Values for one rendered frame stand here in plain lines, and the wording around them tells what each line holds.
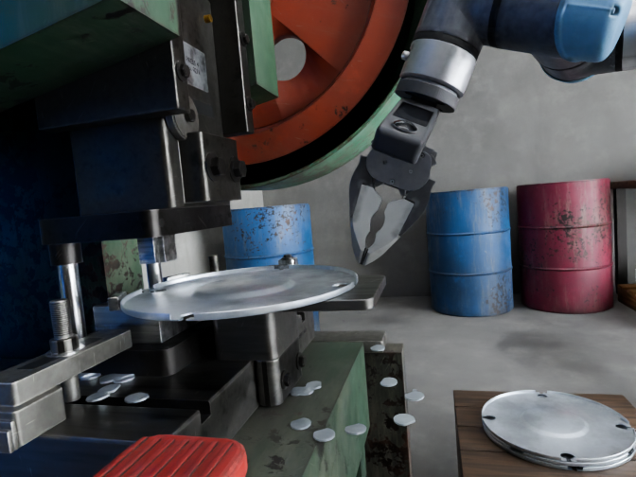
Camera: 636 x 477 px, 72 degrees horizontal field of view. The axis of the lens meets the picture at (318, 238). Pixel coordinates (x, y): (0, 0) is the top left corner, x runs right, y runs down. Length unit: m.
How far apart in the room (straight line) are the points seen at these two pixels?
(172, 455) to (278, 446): 0.24
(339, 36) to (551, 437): 0.91
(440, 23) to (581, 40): 0.13
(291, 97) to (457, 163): 2.97
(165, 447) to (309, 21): 0.84
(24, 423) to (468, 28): 0.55
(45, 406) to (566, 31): 0.58
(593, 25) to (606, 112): 3.56
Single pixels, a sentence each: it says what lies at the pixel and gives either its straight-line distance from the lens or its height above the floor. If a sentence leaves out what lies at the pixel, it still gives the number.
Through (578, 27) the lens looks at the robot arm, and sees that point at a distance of 0.50.
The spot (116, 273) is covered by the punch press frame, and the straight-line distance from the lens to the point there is 0.84.
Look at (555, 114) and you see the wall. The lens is 3.96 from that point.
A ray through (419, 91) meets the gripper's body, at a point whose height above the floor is 0.99.
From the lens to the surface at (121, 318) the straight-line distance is 0.58.
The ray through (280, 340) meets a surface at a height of 0.72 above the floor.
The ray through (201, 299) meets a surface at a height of 0.78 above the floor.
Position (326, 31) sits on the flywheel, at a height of 1.21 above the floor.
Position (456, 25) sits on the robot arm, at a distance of 0.52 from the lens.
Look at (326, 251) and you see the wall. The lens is 3.95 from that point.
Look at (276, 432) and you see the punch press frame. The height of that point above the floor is 0.65.
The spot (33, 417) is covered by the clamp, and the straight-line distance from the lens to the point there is 0.47.
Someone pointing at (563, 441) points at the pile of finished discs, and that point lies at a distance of 1.08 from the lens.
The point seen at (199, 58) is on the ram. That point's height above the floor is 1.08.
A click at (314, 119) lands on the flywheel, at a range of 0.88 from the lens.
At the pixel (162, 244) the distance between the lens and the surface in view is 0.60.
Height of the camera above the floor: 0.88
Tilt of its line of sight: 5 degrees down
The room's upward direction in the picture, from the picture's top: 5 degrees counter-clockwise
